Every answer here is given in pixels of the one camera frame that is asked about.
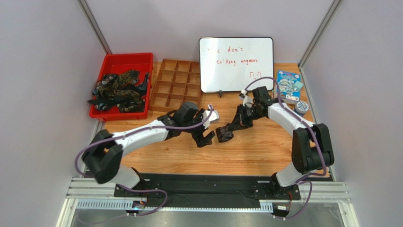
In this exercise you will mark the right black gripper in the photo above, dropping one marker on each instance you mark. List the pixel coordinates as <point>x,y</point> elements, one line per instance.
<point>240,119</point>

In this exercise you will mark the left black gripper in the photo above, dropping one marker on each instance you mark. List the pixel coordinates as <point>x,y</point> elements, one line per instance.
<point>199,129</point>

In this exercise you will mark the dark paisley tie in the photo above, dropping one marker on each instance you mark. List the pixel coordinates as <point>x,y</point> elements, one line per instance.
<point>224,134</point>

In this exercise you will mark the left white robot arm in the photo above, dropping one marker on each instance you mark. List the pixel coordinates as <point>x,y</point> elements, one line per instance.
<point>104,154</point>

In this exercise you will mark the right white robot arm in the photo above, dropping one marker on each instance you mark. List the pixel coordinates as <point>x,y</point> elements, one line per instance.
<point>311,143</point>

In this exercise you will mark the pile of patterned ties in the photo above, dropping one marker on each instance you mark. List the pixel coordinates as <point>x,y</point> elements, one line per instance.
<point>125,91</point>

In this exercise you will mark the whiteboard with red writing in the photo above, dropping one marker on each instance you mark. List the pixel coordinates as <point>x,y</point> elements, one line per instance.
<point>230,64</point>

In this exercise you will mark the brown compartment tray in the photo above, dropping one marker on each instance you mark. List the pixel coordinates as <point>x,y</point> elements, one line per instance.
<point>177,81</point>

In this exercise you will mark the blue packaged item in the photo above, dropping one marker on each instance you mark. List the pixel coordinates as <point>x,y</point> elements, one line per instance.
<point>290,85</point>

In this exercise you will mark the red plastic bin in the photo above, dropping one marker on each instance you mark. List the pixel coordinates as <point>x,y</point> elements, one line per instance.
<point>118,64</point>

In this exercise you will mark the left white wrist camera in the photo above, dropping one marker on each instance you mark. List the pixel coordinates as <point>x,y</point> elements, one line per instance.
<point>210,116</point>

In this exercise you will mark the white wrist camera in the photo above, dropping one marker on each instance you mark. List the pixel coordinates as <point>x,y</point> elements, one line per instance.
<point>246,100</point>
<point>210,116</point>

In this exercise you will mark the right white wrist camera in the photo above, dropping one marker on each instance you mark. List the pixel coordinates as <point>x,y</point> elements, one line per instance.
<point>246,100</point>

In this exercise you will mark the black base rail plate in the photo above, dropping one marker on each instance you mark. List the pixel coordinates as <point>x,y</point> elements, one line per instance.
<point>209,191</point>

